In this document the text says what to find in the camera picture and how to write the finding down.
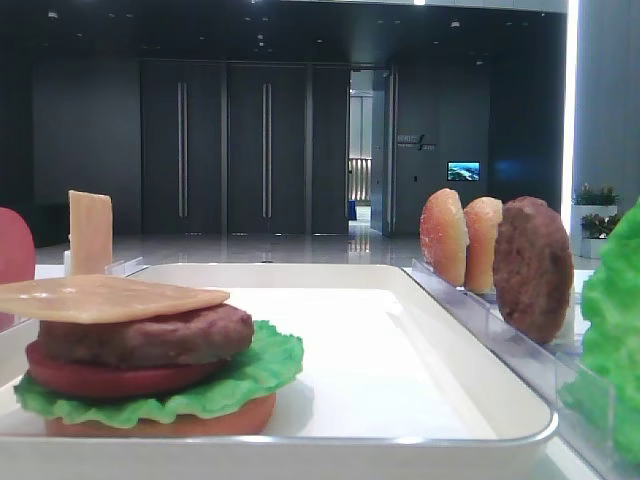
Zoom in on white rectangular tray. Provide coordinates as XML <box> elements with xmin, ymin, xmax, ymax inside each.
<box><xmin>1</xmin><ymin>264</ymin><xmax>558</xmax><ymax>479</ymax></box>

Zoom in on standing bun slice near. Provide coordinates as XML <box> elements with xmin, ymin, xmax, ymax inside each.
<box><xmin>464</xmin><ymin>197</ymin><xmax>503</xmax><ymax>294</ymax></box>

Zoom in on standing red tomato slice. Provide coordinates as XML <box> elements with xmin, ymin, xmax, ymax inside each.
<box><xmin>0</xmin><ymin>207</ymin><xmax>36</xmax><ymax>284</ymax></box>

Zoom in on standing bun slice far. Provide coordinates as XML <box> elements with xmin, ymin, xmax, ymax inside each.
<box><xmin>420</xmin><ymin>188</ymin><xmax>469</xmax><ymax>287</ymax></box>

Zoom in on standing bun slice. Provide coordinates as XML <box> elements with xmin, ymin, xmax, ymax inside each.
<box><xmin>464</xmin><ymin>197</ymin><xmax>503</xmax><ymax>294</ymax></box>
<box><xmin>420</xmin><ymin>188</ymin><xmax>469</xmax><ymax>287</ymax></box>

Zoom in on standing brown meat patty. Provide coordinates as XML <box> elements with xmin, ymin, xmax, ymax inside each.
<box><xmin>493</xmin><ymin>196</ymin><xmax>574</xmax><ymax>344</ymax></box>

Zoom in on bottom bun slice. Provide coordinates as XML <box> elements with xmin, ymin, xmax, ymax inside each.
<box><xmin>45</xmin><ymin>393</ymin><xmax>276</xmax><ymax>438</ymax></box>

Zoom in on dark double doors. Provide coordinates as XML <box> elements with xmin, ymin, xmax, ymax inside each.
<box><xmin>141</xmin><ymin>61</ymin><xmax>350</xmax><ymax>234</ymax></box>

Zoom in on standing green lettuce leaf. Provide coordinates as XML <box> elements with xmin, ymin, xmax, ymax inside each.
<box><xmin>560</xmin><ymin>206</ymin><xmax>639</xmax><ymax>470</ymax></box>

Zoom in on potted plants in planter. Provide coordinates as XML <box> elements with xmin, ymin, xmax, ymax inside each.
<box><xmin>570</xmin><ymin>184</ymin><xmax>620</xmax><ymax>259</ymax></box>

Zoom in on wall display screen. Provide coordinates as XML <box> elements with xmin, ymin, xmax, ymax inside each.
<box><xmin>447</xmin><ymin>162</ymin><xmax>480</xmax><ymax>182</ymax></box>

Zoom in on stacked red tomato slice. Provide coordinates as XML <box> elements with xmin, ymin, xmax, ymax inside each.
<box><xmin>25</xmin><ymin>340</ymin><xmax>228</xmax><ymax>400</ymax></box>

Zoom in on stacked green lettuce leaf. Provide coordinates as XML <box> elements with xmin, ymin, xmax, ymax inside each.
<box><xmin>14</xmin><ymin>320</ymin><xmax>304</xmax><ymax>429</ymax></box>

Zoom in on orange cheese slice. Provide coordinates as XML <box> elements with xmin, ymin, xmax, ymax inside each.
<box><xmin>68</xmin><ymin>190</ymin><xmax>113</xmax><ymax>275</ymax></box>
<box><xmin>1</xmin><ymin>274</ymin><xmax>230</xmax><ymax>325</ymax></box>

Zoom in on stacked brown meat patty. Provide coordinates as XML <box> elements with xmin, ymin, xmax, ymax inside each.
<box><xmin>38</xmin><ymin>304</ymin><xmax>254</xmax><ymax>368</ymax></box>

